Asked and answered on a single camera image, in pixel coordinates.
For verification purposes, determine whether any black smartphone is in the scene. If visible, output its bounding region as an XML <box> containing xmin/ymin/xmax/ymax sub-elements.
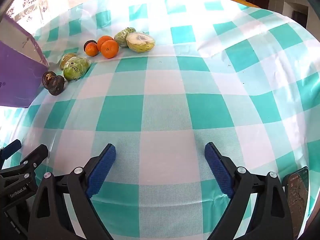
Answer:
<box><xmin>282</xmin><ymin>166</ymin><xmax>310</xmax><ymax>240</ymax></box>

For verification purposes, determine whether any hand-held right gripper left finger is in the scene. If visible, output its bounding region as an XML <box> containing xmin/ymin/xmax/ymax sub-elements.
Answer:
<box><xmin>28</xmin><ymin>143</ymin><xmax>117</xmax><ymax>240</ymax></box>

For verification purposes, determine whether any large orange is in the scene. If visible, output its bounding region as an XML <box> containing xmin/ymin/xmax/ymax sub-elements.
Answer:
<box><xmin>101</xmin><ymin>40</ymin><xmax>119</xmax><ymax>59</ymax></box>
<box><xmin>97</xmin><ymin>36</ymin><xmax>114</xmax><ymax>52</ymax></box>

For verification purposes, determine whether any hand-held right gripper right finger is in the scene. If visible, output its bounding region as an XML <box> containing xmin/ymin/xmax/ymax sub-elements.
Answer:
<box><xmin>204</xmin><ymin>142</ymin><xmax>294</xmax><ymax>240</ymax></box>

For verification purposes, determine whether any small orange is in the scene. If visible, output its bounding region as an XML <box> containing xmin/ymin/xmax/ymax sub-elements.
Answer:
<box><xmin>85</xmin><ymin>43</ymin><xmax>99</xmax><ymax>57</ymax></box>

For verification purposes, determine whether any yellowish wrapped fruit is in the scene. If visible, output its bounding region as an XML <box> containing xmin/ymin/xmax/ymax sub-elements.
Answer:
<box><xmin>59</xmin><ymin>53</ymin><xmax>77</xmax><ymax>70</ymax></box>

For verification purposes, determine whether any teal white checked tablecloth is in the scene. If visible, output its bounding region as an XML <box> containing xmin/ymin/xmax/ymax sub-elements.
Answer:
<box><xmin>0</xmin><ymin>0</ymin><xmax>320</xmax><ymax>240</ymax></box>

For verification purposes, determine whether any large green wrapped fruit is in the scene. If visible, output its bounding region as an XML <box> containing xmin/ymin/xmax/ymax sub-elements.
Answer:
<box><xmin>63</xmin><ymin>56</ymin><xmax>90</xmax><ymax>81</ymax></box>

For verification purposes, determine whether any purple cardboard box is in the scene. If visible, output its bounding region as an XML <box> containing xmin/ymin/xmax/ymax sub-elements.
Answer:
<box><xmin>0</xmin><ymin>14</ymin><xmax>50</xmax><ymax>109</ymax></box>

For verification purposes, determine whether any white cabinet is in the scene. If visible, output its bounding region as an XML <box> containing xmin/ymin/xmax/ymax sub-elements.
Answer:
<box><xmin>269</xmin><ymin>0</ymin><xmax>312</xmax><ymax>28</ymax></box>

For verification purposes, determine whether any wrapped cut half pomelo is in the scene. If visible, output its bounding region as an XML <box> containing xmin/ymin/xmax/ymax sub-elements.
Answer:
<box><xmin>126</xmin><ymin>31</ymin><xmax>156</xmax><ymax>53</ymax></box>

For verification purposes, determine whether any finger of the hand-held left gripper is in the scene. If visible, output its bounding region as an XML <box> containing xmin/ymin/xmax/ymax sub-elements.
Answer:
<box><xmin>0</xmin><ymin>139</ymin><xmax>22</xmax><ymax>170</ymax></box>
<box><xmin>0</xmin><ymin>144</ymin><xmax>49</xmax><ymax>180</ymax></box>

